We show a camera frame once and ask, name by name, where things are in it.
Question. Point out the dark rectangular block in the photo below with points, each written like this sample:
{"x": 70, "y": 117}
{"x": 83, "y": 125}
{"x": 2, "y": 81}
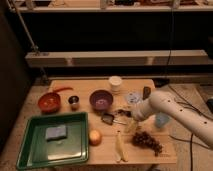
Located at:
{"x": 146, "y": 92}

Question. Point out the orange carrot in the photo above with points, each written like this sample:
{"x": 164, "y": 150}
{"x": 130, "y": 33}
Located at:
{"x": 62, "y": 89}

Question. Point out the light blue cloth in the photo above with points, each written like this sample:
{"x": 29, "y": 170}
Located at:
{"x": 133, "y": 98}

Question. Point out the white cylindrical cup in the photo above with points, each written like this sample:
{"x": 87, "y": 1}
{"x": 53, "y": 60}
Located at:
{"x": 115, "y": 83}

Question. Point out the small dark metal cup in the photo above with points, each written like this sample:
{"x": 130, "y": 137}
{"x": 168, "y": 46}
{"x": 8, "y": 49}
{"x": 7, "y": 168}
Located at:
{"x": 74, "y": 102}

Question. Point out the purple grape bunch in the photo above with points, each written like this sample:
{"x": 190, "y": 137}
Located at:
{"x": 144, "y": 139}

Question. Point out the green plastic tray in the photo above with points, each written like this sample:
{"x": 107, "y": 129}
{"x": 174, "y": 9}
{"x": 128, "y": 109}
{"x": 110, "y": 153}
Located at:
{"x": 36, "y": 152}

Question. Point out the orange round fruit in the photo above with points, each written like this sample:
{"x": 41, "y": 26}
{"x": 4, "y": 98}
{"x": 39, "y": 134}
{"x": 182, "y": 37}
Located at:
{"x": 95, "y": 137}

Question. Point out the wooden board table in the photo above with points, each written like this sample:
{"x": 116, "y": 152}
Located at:
{"x": 105, "y": 153}

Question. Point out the yellow banana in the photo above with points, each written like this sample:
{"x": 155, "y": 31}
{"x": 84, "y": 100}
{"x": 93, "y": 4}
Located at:
{"x": 119, "y": 148}

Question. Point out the dark metal spatula head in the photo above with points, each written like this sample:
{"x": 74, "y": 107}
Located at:
{"x": 107, "y": 118}

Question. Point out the blue sponge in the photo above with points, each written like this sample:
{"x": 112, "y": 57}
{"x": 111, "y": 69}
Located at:
{"x": 54, "y": 133}

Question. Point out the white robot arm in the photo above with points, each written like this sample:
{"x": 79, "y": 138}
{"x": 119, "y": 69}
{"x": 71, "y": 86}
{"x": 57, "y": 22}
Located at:
{"x": 162, "y": 101}

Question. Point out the red bowl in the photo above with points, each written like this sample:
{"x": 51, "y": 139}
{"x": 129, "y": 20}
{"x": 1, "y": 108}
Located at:
{"x": 49, "y": 102}

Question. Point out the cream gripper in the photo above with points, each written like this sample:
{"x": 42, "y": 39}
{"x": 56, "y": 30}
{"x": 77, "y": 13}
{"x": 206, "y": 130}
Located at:
{"x": 131, "y": 126}

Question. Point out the silver fork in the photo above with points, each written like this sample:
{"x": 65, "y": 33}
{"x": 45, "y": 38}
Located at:
{"x": 118, "y": 122}

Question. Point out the purple bowl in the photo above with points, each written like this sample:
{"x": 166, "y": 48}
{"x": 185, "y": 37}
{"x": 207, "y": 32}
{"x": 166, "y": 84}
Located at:
{"x": 101, "y": 100}

